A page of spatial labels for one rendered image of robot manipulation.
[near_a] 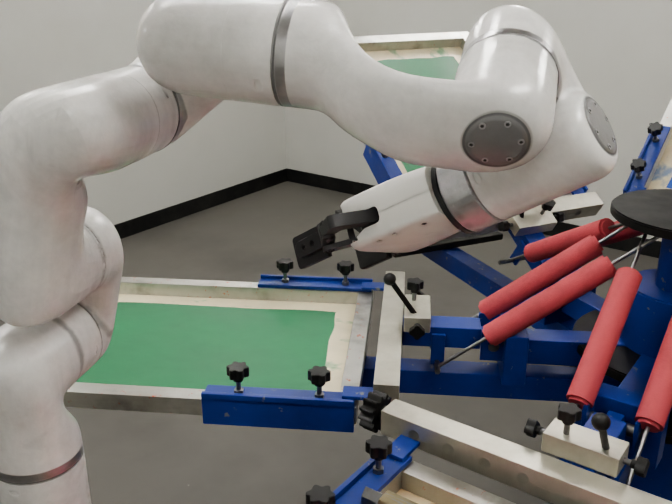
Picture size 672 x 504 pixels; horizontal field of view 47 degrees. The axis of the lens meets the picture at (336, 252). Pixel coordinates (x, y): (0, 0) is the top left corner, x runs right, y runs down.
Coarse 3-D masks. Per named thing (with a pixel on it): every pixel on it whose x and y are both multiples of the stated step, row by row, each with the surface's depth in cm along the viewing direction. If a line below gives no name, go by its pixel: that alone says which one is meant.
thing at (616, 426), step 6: (588, 420) 135; (612, 420) 135; (618, 420) 135; (588, 426) 133; (612, 426) 133; (618, 426) 133; (624, 426) 133; (612, 432) 131; (618, 432) 131; (624, 432) 134; (618, 438) 131; (624, 438) 135; (570, 462) 124; (588, 468) 122; (600, 474) 125
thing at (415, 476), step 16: (416, 464) 131; (400, 480) 130; (416, 480) 128; (432, 480) 127; (448, 480) 127; (432, 496) 127; (448, 496) 125; (464, 496) 124; (480, 496) 124; (496, 496) 124
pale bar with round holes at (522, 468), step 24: (384, 408) 138; (408, 408) 138; (384, 432) 139; (408, 432) 135; (432, 432) 132; (456, 432) 131; (480, 432) 131; (456, 456) 131; (480, 456) 128; (504, 456) 125; (528, 456) 125; (504, 480) 126; (528, 480) 125; (552, 480) 120; (576, 480) 119; (600, 480) 119
